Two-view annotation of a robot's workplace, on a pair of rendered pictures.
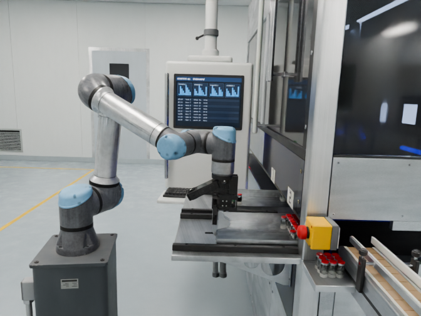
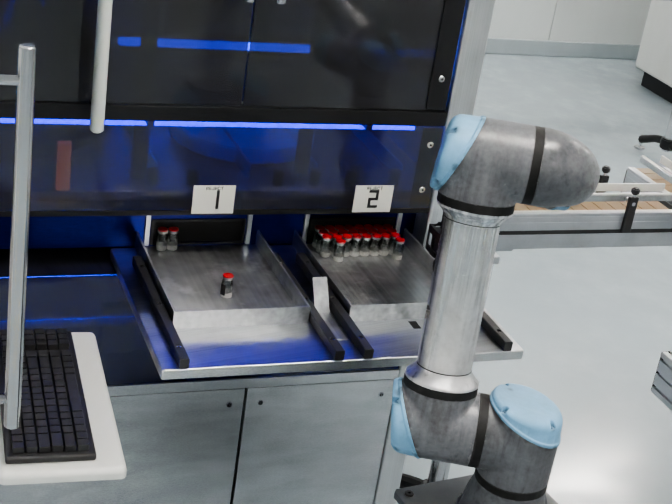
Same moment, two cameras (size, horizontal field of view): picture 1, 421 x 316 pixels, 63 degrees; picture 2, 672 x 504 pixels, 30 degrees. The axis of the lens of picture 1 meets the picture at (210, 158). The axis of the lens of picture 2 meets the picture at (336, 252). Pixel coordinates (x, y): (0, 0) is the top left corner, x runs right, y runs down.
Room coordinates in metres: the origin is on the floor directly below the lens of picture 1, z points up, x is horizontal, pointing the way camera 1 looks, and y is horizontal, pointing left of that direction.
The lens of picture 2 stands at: (2.16, 1.90, 1.97)
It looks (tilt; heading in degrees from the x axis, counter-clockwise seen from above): 24 degrees down; 247
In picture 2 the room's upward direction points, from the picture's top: 9 degrees clockwise
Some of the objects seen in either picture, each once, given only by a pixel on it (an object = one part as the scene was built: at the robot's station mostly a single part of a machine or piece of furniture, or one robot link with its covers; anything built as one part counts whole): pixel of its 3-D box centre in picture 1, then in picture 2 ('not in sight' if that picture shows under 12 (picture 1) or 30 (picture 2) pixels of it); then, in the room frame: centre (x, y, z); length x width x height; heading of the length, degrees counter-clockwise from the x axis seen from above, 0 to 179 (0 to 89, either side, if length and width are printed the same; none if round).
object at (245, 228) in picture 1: (262, 229); (379, 271); (1.16, -0.20, 0.90); 0.34 x 0.26 x 0.04; 91
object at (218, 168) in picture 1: (222, 167); not in sight; (1.09, -0.04, 1.14); 0.08 x 0.08 x 0.05
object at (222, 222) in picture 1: (220, 224); not in sight; (1.07, -0.04, 0.95); 0.06 x 0.03 x 0.09; 90
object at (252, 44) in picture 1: (250, 78); not in sight; (2.73, -0.29, 1.51); 0.48 x 0.01 x 0.59; 0
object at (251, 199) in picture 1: (251, 200); (218, 275); (1.50, -0.19, 0.90); 0.34 x 0.26 x 0.04; 90
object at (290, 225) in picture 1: (293, 228); (360, 245); (1.16, -0.31, 0.90); 0.18 x 0.02 x 0.05; 1
